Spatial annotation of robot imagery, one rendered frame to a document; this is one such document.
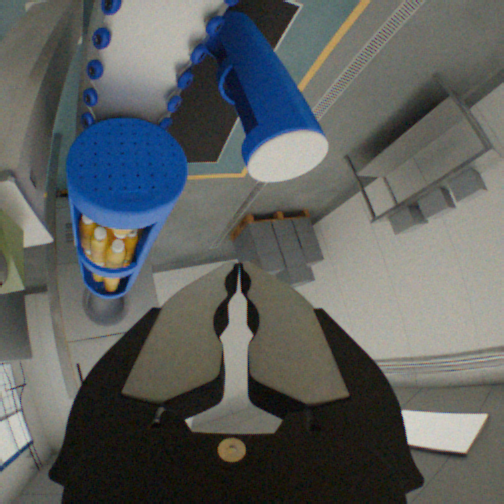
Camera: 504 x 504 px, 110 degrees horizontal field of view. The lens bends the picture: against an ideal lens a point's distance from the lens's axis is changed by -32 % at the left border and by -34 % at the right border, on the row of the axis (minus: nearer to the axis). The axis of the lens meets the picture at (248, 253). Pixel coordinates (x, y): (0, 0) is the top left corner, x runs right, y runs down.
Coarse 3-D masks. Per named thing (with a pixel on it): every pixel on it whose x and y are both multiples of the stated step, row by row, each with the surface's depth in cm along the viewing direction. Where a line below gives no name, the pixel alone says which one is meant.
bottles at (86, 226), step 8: (80, 224) 74; (88, 224) 74; (96, 224) 78; (80, 232) 76; (88, 232) 76; (112, 232) 81; (80, 240) 83; (88, 240) 81; (112, 240) 85; (88, 248) 87; (88, 256) 97
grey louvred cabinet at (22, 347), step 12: (0, 300) 166; (12, 300) 192; (24, 300) 223; (0, 312) 161; (12, 312) 186; (24, 312) 216; (0, 324) 156; (12, 324) 181; (24, 324) 209; (0, 336) 151; (12, 336) 174; (24, 336) 202; (0, 348) 146; (12, 348) 168; (24, 348) 194; (0, 360) 141; (12, 360) 163
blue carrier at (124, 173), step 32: (96, 128) 49; (128, 128) 53; (160, 128) 58; (96, 160) 47; (128, 160) 51; (160, 160) 55; (96, 192) 45; (128, 192) 49; (160, 192) 52; (128, 224) 50; (160, 224) 62; (128, 288) 114
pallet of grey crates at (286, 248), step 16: (240, 224) 424; (256, 224) 398; (272, 224) 409; (288, 224) 421; (304, 224) 434; (240, 240) 430; (256, 240) 389; (272, 240) 399; (288, 240) 411; (304, 240) 422; (240, 256) 441; (256, 256) 387; (272, 256) 389; (288, 256) 400; (304, 256) 413; (320, 256) 425; (272, 272) 395; (288, 272) 391; (304, 272) 402
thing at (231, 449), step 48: (144, 432) 5; (192, 432) 5; (288, 432) 5; (96, 480) 3; (144, 480) 4; (192, 480) 4; (240, 480) 4; (288, 480) 4; (336, 480) 4; (384, 480) 4
